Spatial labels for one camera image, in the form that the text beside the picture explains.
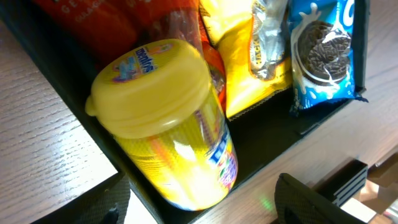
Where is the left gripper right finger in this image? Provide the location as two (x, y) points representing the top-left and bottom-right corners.
(274, 173), (364, 224)

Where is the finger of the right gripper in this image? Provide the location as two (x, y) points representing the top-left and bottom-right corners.
(313, 159), (368, 207)

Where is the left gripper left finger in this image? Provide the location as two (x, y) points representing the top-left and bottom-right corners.
(33, 174), (131, 224)

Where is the yellow Mentos gum bottle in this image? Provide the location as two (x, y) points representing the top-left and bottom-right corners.
(85, 39), (238, 211)

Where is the blue Oreo cookie pack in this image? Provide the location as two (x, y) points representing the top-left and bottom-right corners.
(288, 0), (363, 115)

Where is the yellow Hacks candy bag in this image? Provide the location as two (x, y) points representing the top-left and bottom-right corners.
(199, 0), (292, 120)

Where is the red candy bag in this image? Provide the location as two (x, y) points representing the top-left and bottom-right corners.
(33, 0), (226, 106)

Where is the black open box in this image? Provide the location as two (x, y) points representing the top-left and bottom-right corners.
(0, 0), (371, 224)

